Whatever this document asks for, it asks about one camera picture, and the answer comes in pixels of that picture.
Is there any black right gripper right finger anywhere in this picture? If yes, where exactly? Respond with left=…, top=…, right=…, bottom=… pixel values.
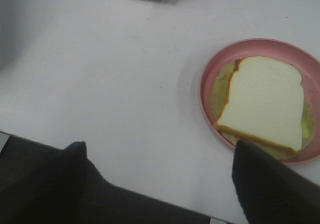
left=232, top=140, right=320, bottom=223

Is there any pink round plate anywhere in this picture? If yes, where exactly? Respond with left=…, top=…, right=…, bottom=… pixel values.
left=198, top=39, right=320, bottom=163

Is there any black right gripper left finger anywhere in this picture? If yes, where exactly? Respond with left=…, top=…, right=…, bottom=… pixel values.
left=0, top=141, right=106, bottom=224

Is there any white bread sandwich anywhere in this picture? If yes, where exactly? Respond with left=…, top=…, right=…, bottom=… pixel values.
left=210, top=56, right=316, bottom=159

